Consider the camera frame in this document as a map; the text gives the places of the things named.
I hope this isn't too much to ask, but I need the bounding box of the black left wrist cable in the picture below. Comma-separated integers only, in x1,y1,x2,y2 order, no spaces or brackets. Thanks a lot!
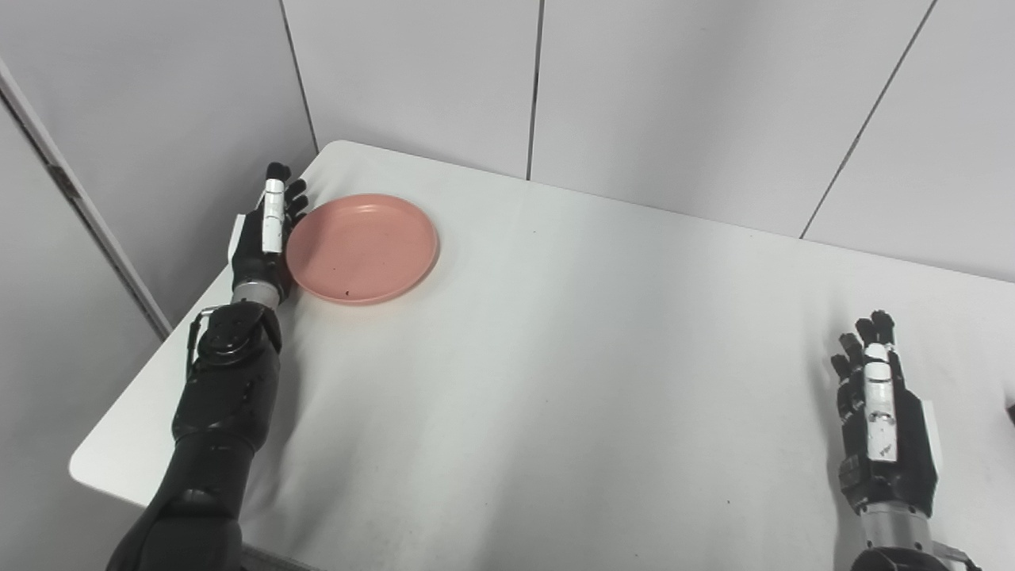
185,308,217,383

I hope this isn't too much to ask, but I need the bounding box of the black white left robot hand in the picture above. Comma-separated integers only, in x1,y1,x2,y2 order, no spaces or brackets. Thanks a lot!
228,162,309,303

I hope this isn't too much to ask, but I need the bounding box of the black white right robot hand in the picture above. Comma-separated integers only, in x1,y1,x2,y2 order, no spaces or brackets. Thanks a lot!
829,310,940,518

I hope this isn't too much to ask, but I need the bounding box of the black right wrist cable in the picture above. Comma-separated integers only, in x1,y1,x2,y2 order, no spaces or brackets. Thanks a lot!
929,542,984,571

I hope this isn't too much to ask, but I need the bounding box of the pink round plate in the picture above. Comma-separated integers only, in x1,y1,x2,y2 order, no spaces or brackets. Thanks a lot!
285,194,440,306

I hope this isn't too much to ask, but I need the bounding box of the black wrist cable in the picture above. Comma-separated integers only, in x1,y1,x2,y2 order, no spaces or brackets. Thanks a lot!
185,308,217,383
929,542,984,571

